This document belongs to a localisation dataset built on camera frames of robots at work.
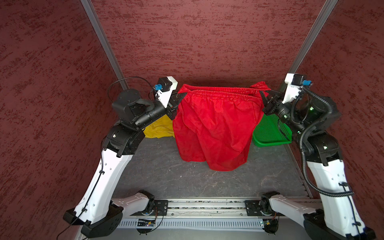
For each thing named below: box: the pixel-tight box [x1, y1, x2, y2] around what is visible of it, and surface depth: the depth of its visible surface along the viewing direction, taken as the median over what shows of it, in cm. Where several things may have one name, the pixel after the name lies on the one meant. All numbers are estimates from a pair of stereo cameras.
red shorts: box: [172, 81, 271, 171], surface depth 59 cm
